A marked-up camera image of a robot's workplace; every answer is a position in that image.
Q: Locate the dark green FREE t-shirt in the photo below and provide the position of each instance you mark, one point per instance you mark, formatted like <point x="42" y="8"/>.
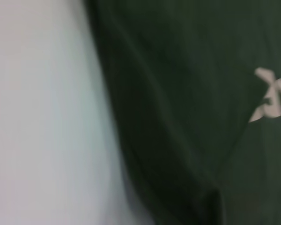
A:
<point x="189" y="105"/>

